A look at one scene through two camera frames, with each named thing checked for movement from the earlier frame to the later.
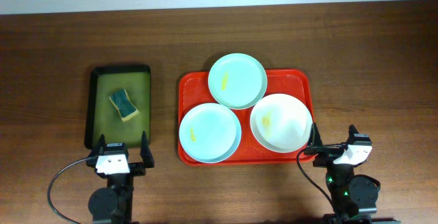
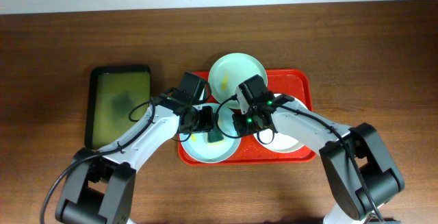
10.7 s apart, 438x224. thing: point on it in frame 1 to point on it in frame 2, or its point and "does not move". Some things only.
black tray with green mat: x=118 y=105 does not move
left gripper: x=135 y=166 to x=207 y=120
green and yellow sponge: x=122 y=101 to x=215 y=138
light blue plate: x=210 y=133 does not move
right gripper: x=326 y=153 to x=243 y=129
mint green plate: x=237 y=81 does not move
